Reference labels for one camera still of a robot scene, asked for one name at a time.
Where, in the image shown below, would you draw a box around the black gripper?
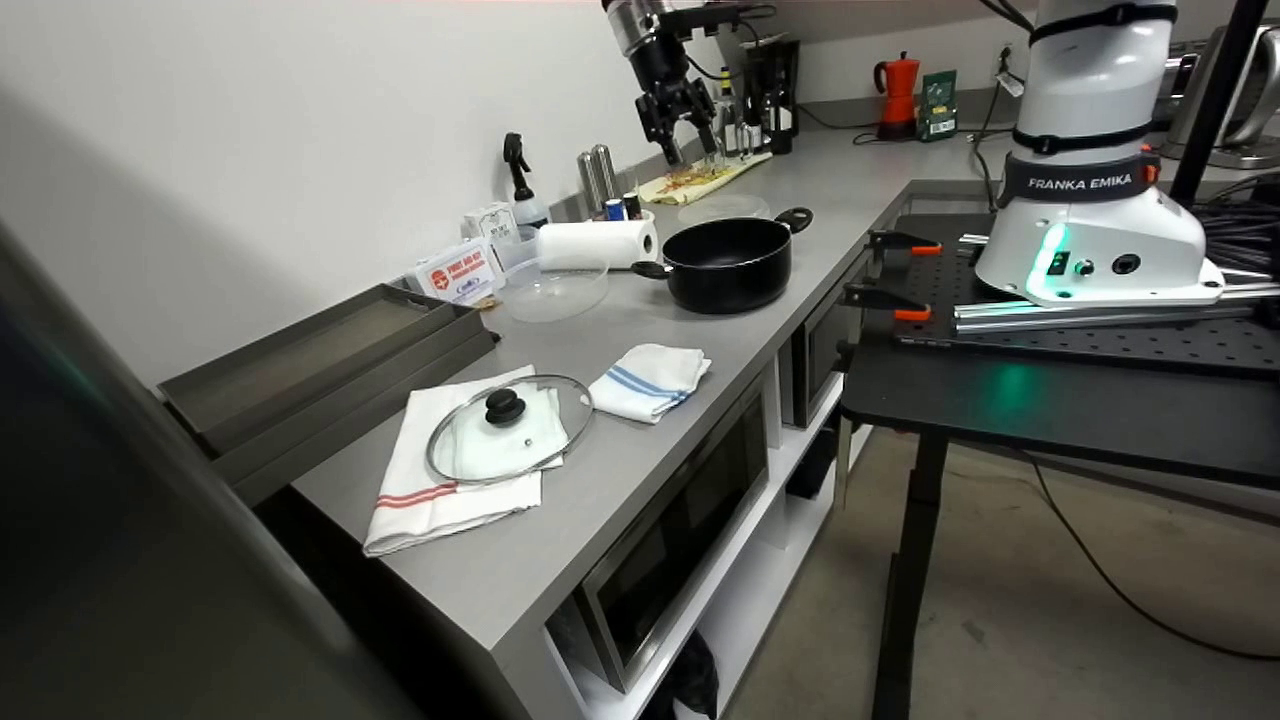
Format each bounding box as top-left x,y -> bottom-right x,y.
620,29 -> 724,166

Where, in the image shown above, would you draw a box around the glass pot lid black knob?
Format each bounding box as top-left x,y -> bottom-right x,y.
422,369 -> 602,489

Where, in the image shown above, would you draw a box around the white paper towel roll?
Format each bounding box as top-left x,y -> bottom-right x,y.
532,217 -> 664,274

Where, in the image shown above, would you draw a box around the black cooking pot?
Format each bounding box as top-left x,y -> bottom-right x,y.
630,205 -> 822,319

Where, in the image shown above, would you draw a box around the red moka pot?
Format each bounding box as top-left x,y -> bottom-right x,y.
874,46 -> 930,141

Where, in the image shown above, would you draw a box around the white towel blue stripes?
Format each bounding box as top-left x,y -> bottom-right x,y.
586,338 -> 717,426

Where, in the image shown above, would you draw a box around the white towel red stripe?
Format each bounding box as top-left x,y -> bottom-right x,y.
361,363 -> 573,558

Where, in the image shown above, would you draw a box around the wooden cutting board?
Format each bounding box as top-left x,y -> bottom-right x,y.
635,149 -> 777,208

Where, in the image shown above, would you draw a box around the stainless steel shaker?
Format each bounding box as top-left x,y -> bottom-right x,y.
594,141 -> 623,208
573,149 -> 608,220

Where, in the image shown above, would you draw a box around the black coffee maker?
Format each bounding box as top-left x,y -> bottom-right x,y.
736,35 -> 805,155

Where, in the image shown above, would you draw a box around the spray bottle black trigger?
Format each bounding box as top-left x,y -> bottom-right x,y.
502,126 -> 554,238

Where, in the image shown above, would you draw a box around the white box grey print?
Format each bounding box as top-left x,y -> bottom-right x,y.
462,196 -> 532,281

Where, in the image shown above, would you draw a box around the clear plastic bowl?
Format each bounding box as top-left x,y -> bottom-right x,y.
497,262 -> 612,327

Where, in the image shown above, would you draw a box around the green box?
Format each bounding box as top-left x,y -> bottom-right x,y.
917,66 -> 966,144

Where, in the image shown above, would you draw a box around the white box red print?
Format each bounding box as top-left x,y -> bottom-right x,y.
408,236 -> 507,311

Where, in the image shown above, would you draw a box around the black microwave oven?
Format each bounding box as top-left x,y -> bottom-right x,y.
576,392 -> 777,690

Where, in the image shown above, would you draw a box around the grey kitchen counter cabinet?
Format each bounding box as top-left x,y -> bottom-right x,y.
286,123 -> 1019,720

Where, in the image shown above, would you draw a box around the black robot table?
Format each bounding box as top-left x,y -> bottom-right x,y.
835,176 -> 1280,720

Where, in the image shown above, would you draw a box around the black pole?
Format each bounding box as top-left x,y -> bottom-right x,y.
1170,0 -> 1272,213

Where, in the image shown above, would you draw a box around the dark blurred foreground object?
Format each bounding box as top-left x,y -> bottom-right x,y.
0,220 -> 422,720

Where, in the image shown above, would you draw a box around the black clamp orange handle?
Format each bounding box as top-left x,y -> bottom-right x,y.
845,281 -> 942,332
863,226 -> 953,262

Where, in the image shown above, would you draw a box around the aluminium rail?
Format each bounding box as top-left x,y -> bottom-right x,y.
950,274 -> 1280,338

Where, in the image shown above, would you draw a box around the black floor cable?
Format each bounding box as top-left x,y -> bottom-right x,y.
1024,450 -> 1280,664

